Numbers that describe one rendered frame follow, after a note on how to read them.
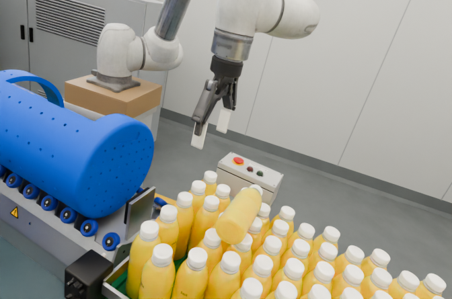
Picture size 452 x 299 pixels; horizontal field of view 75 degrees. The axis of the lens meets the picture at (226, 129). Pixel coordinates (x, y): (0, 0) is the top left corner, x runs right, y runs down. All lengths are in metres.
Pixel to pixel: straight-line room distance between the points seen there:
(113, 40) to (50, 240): 0.82
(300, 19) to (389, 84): 2.80
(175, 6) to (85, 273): 1.00
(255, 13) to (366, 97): 2.90
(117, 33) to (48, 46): 1.66
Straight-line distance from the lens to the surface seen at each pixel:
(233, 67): 0.67
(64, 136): 0.80
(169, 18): 1.35
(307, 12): 0.76
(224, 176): 0.96
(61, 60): 2.94
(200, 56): 3.59
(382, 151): 3.70
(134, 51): 1.41
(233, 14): 0.64
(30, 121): 0.89
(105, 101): 1.38
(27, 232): 1.05
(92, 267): 0.74
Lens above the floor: 1.57
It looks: 23 degrees down
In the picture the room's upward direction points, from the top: 14 degrees clockwise
